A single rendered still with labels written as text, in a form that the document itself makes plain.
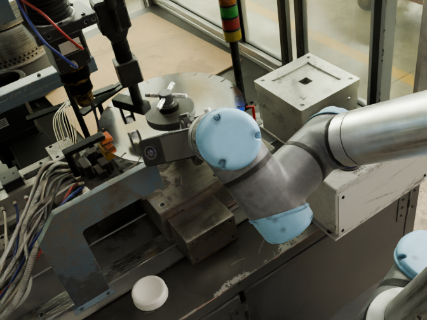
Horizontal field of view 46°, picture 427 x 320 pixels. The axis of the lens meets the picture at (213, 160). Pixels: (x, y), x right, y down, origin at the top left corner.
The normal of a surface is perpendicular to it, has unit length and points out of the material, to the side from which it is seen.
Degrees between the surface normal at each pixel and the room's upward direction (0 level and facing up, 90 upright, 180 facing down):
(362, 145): 86
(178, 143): 63
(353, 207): 90
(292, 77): 0
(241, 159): 55
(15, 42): 90
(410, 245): 7
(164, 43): 0
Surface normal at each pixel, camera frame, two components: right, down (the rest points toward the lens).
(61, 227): 0.54, 0.48
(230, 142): 0.16, 0.06
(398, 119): -0.84, -0.16
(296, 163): 0.15, -0.55
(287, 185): 0.47, -0.26
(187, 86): -0.16, -0.75
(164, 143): -0.36, 0.24
